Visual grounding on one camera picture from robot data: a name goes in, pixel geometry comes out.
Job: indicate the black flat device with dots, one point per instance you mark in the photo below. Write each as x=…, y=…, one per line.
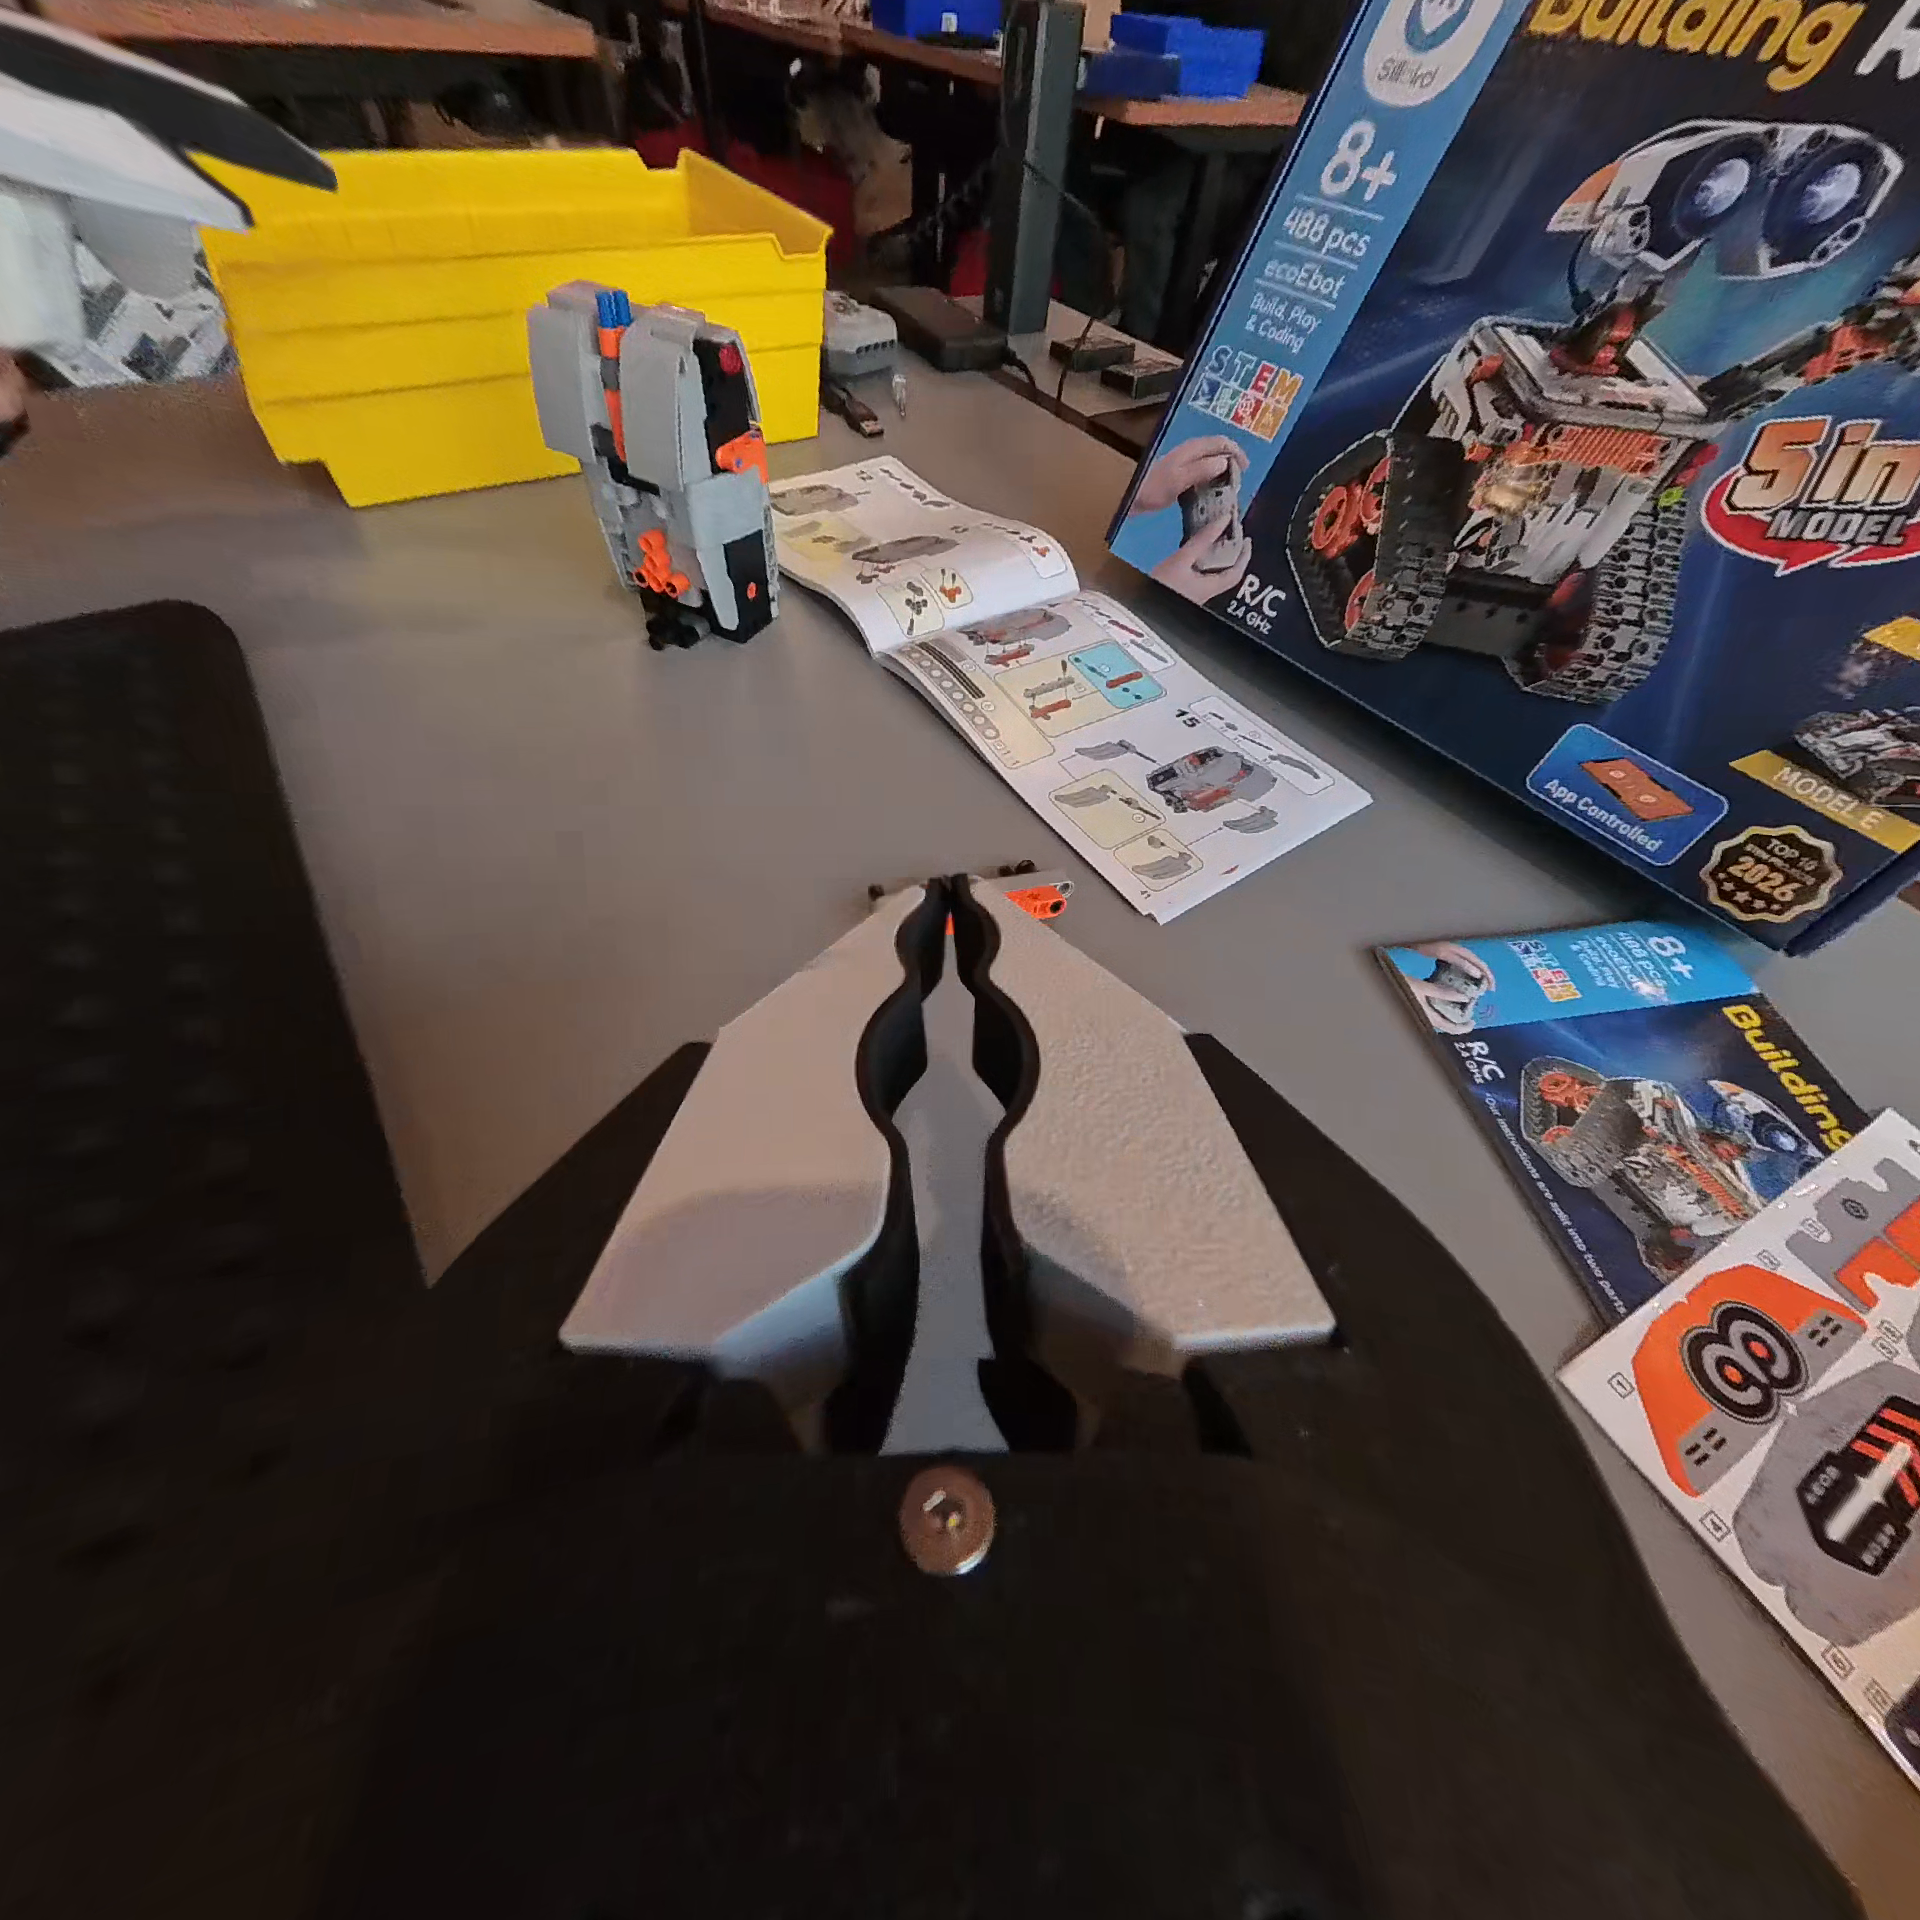
x=1142, y=382
x=1091, y=361

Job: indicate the grey desk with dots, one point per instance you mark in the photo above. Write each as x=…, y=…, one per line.
x=602, y=845

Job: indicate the grey brick-built robot model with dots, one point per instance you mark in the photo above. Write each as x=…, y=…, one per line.
x=659, y=451

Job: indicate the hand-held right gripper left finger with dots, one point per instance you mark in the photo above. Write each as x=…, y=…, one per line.
x=749, y=1196

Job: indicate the blue plastic bin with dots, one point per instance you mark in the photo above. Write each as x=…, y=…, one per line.
x=1164, y=59
x=943, y=19

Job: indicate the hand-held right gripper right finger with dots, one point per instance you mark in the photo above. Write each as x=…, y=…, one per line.
x=1152, y=1214

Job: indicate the open white instruction booklet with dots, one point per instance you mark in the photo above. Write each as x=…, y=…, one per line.
x=1048, y=710

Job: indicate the blue cover booklet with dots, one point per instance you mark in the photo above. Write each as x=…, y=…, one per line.
x=1591, y=1104

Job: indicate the orange grey sticker sheet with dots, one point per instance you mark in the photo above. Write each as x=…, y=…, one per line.
x=1770, y=1426

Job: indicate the black dimpled mat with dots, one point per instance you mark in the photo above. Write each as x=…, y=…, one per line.
x=148, y=1047

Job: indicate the black power adapter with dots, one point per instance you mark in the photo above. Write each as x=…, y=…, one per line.
x=947, y=327

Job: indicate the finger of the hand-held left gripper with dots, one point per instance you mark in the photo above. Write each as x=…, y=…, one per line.
x=83, y=157

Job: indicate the red bag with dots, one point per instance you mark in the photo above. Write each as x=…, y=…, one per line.
x=782, y=178

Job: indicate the long wooden table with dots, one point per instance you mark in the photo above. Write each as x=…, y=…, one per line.
x=1201, y=113

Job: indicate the yellow plastic bin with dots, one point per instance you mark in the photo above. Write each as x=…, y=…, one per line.
x=453, y=287

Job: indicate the orange and grey brick beam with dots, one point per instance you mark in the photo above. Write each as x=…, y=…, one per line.
x=1042, y=906

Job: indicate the blue robot kit box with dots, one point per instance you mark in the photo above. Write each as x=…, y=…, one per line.
x=1499, y=451

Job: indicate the grey electronic brick hub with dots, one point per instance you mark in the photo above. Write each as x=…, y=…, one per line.
x=861, y=340

